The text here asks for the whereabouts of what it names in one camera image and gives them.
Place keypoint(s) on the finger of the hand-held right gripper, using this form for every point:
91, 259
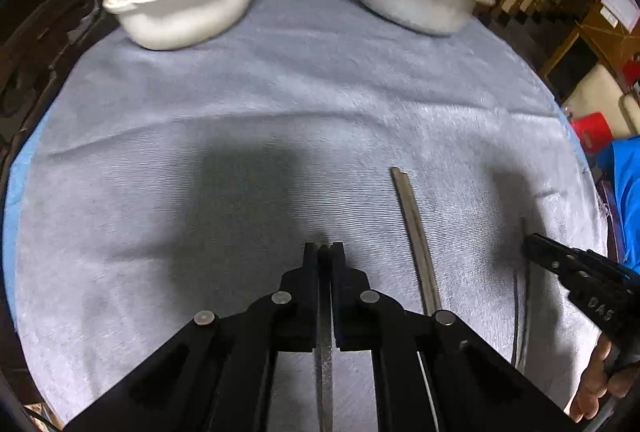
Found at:
555, 259

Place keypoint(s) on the person's right hand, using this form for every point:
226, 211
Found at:
595, 387

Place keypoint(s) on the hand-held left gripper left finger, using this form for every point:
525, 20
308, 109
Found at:
300, 307

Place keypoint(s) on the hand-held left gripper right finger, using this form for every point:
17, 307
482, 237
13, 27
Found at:
350, 307

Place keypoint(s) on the beige chair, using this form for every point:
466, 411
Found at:
595, 97

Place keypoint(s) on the wall calendar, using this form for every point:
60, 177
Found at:
620, 0

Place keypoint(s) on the dark carved wooden sideboard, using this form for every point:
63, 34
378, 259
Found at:
40, 42

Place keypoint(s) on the red plastic item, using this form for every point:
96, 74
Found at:
595, 135

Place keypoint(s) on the light blue table cover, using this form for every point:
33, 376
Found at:
20, 172

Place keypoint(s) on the grey tablecloth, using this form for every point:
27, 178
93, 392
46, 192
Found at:
250, 112

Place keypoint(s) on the bright blue plastic item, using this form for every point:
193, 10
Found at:
625, 192

